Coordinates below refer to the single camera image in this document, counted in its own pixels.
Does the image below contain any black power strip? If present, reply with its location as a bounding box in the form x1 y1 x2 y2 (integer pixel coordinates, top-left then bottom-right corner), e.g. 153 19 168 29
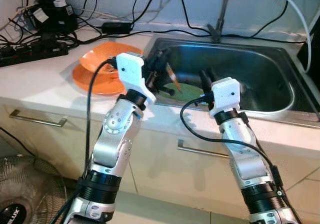
0 40 70 68

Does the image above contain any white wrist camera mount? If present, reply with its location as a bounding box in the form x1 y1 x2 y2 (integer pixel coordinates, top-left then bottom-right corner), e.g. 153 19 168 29
209 77 246 118
116 52 157 105

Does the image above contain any cream kitchen cabinet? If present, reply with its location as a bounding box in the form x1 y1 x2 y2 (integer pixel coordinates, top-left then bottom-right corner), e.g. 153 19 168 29
0 104 320 224

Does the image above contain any black appliance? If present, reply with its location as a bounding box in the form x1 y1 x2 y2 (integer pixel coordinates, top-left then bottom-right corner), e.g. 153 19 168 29
296 21 320 91

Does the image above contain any metal sink faucet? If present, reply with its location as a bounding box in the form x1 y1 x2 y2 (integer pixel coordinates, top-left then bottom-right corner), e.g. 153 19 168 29
206 0 253 44

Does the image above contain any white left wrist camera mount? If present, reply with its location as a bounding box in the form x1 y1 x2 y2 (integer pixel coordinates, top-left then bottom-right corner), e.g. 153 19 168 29
116 52 157 105

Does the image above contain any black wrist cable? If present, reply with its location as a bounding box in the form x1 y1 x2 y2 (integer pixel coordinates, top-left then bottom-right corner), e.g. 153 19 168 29
49 58 121 224
180 96 303 224

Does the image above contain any black countertop cable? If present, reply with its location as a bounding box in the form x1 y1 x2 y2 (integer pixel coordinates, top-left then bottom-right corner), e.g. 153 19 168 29
65 28 307 46

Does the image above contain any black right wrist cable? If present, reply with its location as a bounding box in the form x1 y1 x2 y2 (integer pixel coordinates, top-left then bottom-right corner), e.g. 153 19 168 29
180 96 303 224

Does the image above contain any orange plastic bowl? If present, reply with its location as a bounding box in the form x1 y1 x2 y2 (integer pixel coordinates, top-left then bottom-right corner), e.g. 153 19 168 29
80 41 144 75

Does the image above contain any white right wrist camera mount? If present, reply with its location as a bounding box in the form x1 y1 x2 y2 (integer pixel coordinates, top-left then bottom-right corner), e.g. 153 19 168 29
209 77 246 118

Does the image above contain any white plastic bowl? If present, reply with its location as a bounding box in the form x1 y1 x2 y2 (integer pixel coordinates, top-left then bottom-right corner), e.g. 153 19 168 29
239 81 252 99

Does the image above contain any stainless steel sink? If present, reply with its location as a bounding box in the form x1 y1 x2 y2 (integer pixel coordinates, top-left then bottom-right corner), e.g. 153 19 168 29
135 36 320 123

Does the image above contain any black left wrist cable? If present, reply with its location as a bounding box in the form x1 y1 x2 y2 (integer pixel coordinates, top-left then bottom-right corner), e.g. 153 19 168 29
49 58 121 224

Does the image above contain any small black power adapter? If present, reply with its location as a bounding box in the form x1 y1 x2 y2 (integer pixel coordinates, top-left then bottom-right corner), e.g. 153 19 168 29
101 21 134 35

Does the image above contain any black power supply box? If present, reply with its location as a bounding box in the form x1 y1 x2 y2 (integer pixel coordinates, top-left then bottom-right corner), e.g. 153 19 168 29
27 0 79 35

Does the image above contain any white water hose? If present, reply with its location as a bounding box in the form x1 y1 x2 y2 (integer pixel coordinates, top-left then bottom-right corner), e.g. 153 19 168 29
250 0 314 76

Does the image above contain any orange plastic plate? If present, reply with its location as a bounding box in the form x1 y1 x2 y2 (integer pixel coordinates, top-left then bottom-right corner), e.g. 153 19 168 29
72 63 128 96

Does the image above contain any green plate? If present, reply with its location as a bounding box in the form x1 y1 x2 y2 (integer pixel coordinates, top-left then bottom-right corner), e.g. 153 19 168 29
162 81 207 104

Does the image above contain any orange handled utensil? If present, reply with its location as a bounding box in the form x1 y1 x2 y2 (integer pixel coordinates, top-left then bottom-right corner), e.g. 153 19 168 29
166 65 182 93

